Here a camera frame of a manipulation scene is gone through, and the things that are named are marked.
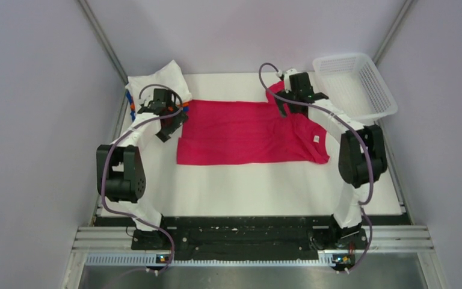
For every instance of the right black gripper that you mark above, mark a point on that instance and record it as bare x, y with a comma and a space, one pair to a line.
281, 108

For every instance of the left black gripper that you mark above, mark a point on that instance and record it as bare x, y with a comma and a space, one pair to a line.
180, 117

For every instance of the red t shirt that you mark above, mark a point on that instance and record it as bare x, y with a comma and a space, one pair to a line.
237, 132

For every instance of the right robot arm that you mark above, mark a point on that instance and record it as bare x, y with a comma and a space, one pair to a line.
361, 159

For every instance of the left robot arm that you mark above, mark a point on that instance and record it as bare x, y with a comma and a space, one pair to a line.
121, 177

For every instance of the blue floral folded t shirt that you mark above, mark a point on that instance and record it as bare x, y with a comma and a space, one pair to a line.
130, 101

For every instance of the orange folded t shirt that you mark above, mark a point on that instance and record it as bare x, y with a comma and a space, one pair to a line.
132, 107

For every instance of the white folded t shirt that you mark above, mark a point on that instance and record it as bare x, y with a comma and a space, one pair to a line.
170, 75

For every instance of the white plastic basket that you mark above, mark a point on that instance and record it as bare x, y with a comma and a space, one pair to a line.
354, 84

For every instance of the left aluminium frame post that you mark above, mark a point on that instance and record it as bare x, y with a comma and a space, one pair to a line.
102, 38

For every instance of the aluminium frame post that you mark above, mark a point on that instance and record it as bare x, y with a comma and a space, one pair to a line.
396, 24
102, 38

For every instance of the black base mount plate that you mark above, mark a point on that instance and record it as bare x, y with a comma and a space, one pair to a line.
261, 239

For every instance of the right aluminium frame post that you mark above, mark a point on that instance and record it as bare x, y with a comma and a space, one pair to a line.
396, 24

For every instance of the white slotted cable duct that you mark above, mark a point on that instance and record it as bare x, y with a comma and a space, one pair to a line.
154, 260

